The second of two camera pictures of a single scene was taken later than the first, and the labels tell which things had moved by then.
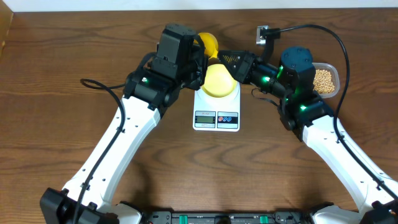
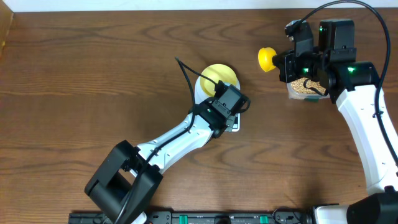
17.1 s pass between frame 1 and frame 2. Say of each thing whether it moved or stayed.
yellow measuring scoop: moved
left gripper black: moved
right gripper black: moved
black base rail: stayed
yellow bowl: stayed
